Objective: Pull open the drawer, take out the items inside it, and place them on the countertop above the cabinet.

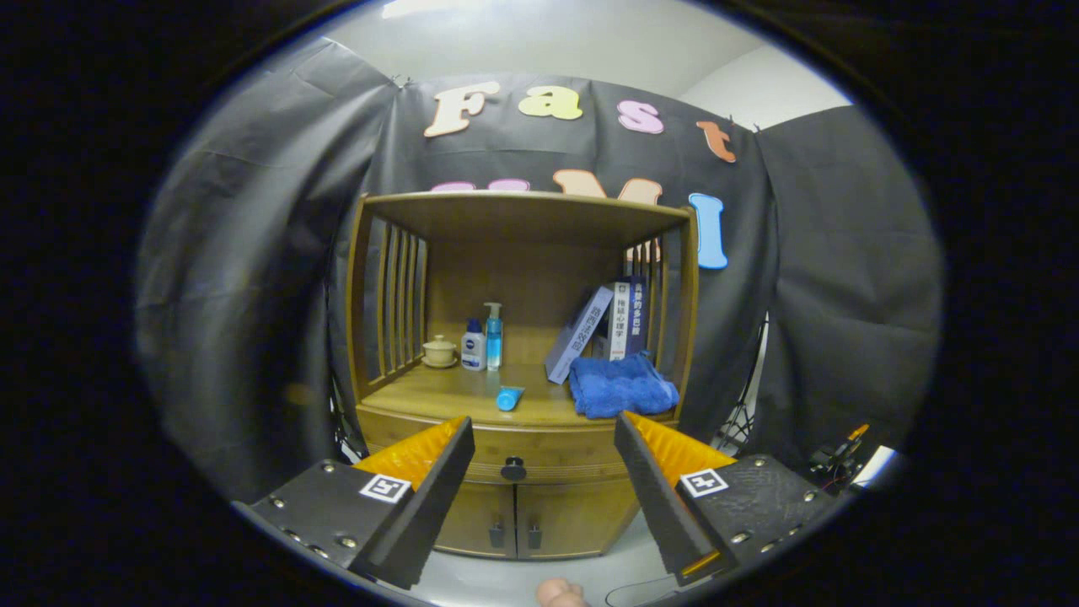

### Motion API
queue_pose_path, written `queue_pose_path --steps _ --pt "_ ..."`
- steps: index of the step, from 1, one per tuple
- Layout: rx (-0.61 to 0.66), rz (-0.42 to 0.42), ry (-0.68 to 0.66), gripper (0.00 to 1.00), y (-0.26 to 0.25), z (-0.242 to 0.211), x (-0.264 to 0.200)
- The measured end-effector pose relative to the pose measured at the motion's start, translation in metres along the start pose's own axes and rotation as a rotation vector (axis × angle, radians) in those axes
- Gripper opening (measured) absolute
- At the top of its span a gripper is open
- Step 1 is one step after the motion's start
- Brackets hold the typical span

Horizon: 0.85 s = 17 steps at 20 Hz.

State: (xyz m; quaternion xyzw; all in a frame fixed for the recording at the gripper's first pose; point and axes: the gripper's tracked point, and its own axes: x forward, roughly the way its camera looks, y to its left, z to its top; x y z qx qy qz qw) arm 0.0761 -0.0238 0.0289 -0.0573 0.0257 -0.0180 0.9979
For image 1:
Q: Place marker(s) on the blue folded towel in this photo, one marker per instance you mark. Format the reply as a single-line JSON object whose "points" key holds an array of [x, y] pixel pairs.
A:
{"points": [[622, 388]]}

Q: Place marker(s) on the wooden countertop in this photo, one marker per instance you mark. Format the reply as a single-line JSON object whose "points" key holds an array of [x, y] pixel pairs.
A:
{"points": [[455, 392]]}

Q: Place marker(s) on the wooden cabinet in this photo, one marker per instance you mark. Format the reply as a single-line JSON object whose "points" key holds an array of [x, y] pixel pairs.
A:
{"points": [[523, 270]]}

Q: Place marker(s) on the black device with orange tip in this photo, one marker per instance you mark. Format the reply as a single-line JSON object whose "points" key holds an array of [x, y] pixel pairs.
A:
{"points": [[843, 459]]}

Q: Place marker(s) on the grey leaning book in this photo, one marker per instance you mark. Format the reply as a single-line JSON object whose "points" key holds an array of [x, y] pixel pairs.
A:
{"points": [[577, 337]]}

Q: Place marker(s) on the black backdrop cloth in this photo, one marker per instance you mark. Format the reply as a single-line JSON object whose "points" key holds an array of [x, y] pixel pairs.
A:
{"points": [[253, 295]]}

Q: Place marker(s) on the wooden cabinet door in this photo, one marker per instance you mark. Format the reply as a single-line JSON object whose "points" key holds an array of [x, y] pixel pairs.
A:
{"points": [[573, 518], [472, 518]]}

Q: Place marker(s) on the dark blue book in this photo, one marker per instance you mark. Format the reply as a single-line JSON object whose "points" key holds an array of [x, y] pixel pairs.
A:
{"points": [[638, 312]]}

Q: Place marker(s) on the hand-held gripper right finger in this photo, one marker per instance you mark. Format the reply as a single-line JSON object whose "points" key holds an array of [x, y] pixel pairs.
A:
{"points": [[653, 497]]}

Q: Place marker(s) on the beige lidded teacup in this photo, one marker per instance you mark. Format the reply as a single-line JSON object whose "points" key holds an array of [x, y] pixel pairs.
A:
{"points": [[439, 351]]}

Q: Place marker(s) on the blue tube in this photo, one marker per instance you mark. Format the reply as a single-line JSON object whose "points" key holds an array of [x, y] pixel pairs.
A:
{"points": [[508, 398]]}

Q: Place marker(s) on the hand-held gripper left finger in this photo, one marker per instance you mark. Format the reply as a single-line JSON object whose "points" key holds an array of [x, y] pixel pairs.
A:
{"points": [[430, 514]]}

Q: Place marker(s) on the blue pump bottle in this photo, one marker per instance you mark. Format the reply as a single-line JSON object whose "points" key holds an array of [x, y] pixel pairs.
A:
{"points": [[494, 341]]}

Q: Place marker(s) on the wooden drawer with black knob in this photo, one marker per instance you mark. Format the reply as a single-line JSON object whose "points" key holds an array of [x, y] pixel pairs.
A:
{"points": [[539, 447]]}

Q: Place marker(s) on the white spine book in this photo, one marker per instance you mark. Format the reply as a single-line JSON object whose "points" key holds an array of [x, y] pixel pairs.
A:
{"points": [[620, 324]]}

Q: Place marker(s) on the white lotion bottle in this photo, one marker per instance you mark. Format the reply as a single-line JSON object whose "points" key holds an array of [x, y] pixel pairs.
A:
{"points": [[473, 350]]}

